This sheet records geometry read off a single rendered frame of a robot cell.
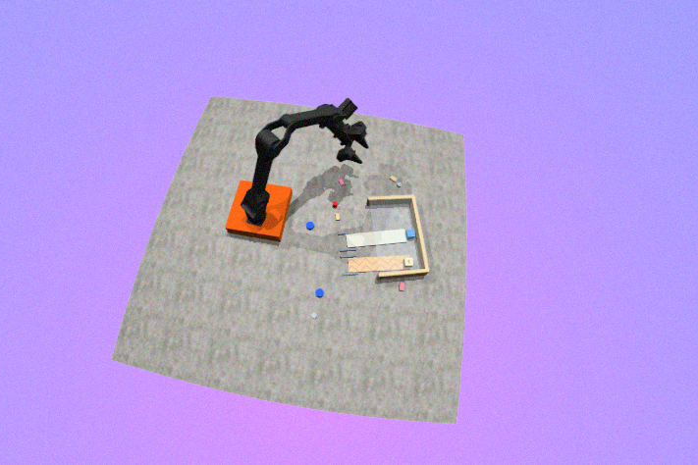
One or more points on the white flat strip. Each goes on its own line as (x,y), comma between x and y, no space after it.
(360,239)

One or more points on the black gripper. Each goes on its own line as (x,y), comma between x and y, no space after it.
(347,153)

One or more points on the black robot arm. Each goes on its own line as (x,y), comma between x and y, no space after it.
(268,146)

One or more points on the beige strip with purple zigzag pattern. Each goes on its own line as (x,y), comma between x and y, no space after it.
(364,264)

